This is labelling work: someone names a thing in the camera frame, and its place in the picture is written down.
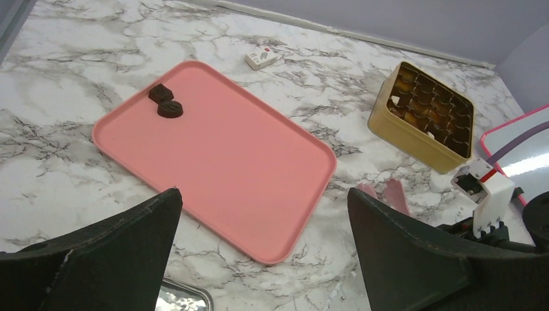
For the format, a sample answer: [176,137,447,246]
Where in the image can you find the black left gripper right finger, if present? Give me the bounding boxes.
[347,188,548,310]

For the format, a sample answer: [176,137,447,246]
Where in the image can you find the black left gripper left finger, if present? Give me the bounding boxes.
[1,188,183,310]

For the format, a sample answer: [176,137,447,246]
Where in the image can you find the silver tin lid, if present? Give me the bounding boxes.
[155,277,214,311]

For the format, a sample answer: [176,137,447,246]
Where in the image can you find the pink silicone tongs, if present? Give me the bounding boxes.
[357,178,411,216]

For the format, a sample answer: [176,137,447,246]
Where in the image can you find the pink plastic tray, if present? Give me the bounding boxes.
[92,60,337,265]

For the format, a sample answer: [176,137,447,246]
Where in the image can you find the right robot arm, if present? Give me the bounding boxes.
[347,188,548,310]

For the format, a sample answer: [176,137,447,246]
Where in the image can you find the gold chocolate tin box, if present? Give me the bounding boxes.
[368,62,475,174]

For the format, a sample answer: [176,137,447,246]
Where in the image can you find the dark oval chocolate centre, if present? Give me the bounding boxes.
[157,100,184,119]

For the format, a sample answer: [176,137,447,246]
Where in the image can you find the dark diamond chocolate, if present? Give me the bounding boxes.
[148,84,174,104]

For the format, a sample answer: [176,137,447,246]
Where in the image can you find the pink framed whiteboard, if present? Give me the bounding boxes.
[480,105,548,205]

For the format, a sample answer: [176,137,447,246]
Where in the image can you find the small white card box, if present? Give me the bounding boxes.
[244,47,278,71]

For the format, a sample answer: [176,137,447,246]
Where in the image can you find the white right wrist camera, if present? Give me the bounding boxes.
[451,158,515,238]

